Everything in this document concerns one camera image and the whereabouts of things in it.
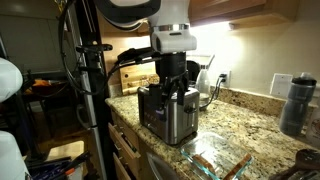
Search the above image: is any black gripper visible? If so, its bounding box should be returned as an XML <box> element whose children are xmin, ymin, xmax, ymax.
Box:
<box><xmin>148</xmin><ymin>52</ymin><xmax>188</xmax><ymax>110</ymax></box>

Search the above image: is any bread slice with brown crust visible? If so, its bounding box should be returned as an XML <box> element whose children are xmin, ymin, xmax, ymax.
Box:
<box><xmin>192</xmin><ymin>154</ymin><xmax>215</xmax><ymax>174</ymax></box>

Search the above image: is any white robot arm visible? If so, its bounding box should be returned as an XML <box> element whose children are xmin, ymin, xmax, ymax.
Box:
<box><xmin>94</xmin><ymin>0</ymin><xmax>197</xmax><ymax>112</ymax></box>

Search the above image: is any stainless steel two-slot toaster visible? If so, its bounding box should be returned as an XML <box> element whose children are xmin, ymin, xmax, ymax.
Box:
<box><xmin>138</xmin><ymin>87</ymin><xmax>200</xmax><ymax>145</ymax></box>

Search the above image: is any clear bottle with steel cap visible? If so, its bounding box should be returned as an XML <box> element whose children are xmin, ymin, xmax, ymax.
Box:
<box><xmin>195</xmin><ymin>65</ymin><xmax>211</xmax><ymax>108</ymax></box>

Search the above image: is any wooden cutting board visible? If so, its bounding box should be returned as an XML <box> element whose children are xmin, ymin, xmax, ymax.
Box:
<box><xmin>120</xmin><ymin>62</ymin><xmax>160</xmax><ymax>95</ymax></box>

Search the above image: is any wooden upper cabinet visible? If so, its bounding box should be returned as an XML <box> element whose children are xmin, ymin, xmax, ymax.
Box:
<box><xmin>189</xmin><ymin>0</ymin><xmax>300</xmax><ymax>28</ymax></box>

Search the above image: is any wooden cabinet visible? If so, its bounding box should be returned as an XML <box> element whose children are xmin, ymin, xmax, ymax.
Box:
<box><xmin>108</xmin><ymin>110</ymin><xmax>142</xmax><ymax>180</ymax></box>
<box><xmin>189</xmin><ymin>0</ymin><xmax>300</xmax><ymax>28</ymax></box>

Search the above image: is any black tripod stand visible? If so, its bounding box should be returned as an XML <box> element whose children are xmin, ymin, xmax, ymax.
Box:
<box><xmin>58</xmin><ymin>0</ymin><xmax>118</xmax><ymax>180</ymax></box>

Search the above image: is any wooden lower cabinet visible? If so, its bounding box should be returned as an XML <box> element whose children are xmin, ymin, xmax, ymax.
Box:
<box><xmin>108</xmin><ymin>110</ymin><xmax>142</xmax><ymax>180</ymax></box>

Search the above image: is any square glass baking dish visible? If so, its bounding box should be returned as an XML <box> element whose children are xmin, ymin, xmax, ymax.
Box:
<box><xmin>180</xmin><ymin>132</ymin><xmax>253</xmax><ymax>180</ymax></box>

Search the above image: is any grey sports water bottle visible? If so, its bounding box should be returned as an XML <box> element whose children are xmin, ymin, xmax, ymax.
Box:
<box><xmin>279</xmin><ymin>72</ymin><xmax>317</xmax><ymax>136</ymax></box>

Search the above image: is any white wall power outlet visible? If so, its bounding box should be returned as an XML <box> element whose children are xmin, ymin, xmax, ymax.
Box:
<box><xmin>219</xmin><ymin>70</ymin><xmax>231</xmax><ymax>88</ymax></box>

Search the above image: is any white light switch plate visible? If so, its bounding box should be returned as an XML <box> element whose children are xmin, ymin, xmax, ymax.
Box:
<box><xmin>269</xmin><ymin>73</ymin><xmax>293</xmax><ymax>98</ymax></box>

